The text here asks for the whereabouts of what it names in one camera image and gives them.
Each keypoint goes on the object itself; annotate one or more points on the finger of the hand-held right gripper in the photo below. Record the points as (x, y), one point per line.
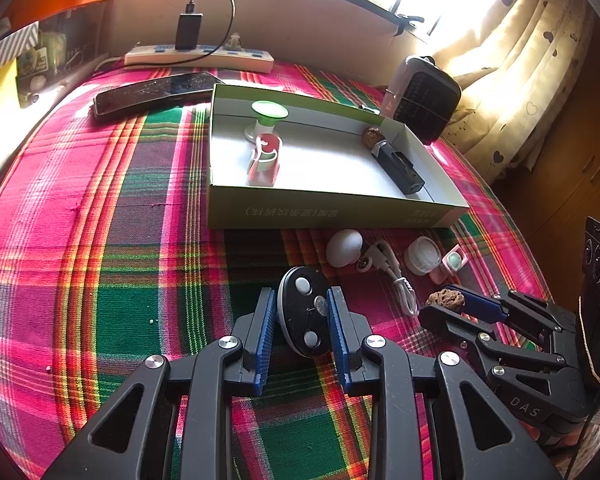
(445, 327)
(485, 307)

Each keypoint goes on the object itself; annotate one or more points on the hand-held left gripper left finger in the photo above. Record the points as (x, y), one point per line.
(265, 340)

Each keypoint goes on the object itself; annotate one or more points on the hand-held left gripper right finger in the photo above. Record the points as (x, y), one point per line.
(337, 340)

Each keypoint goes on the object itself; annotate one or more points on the brown walnut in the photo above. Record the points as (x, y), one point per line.
(447, 297)
(372, 136)

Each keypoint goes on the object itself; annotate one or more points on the black round device white buttons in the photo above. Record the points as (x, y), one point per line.
(302, 317)

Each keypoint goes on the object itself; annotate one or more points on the pink and mint clip case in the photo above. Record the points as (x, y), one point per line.
(450, 264)

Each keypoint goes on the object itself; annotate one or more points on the small clear round jar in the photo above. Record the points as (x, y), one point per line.
(422, 255)

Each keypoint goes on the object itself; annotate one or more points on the white egg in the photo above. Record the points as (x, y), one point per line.
(344, 247)

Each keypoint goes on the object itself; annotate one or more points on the green and white cardboard box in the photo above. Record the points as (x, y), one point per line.
(330, 205)

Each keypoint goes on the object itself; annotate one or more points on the black rectangular device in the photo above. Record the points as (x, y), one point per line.
(397, 165)

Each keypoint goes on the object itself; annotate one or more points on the pink and white holder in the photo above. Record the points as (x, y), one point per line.
(263, 160)

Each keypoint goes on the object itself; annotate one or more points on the green and white mushroom-shaped holder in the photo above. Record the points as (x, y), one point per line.
(262, 117)

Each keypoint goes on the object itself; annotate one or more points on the brown wooden cabinet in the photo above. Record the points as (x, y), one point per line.
(580, 170)

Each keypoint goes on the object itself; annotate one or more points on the plaid cloth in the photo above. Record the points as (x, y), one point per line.
(105, 260)

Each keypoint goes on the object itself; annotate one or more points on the grey desk heater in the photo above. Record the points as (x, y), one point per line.
(422, 97)

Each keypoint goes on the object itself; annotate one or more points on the cream heart-print curtain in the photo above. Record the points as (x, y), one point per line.
(530, 60)

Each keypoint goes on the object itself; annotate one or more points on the black phone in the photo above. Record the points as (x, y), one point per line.
(150, 92)

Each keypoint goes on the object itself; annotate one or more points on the white power strip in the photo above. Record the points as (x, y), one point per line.
(200, 57)

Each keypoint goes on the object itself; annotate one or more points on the black window latch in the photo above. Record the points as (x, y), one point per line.
(405, 22)

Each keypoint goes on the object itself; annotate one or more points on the white plug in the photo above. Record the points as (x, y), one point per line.
(235, 42)

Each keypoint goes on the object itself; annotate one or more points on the black charger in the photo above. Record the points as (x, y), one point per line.
(187, 32)

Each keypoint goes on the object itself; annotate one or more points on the glass case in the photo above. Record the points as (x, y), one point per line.
(65, 45)

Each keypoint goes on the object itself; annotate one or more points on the striped box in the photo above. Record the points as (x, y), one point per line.
(7, 52)

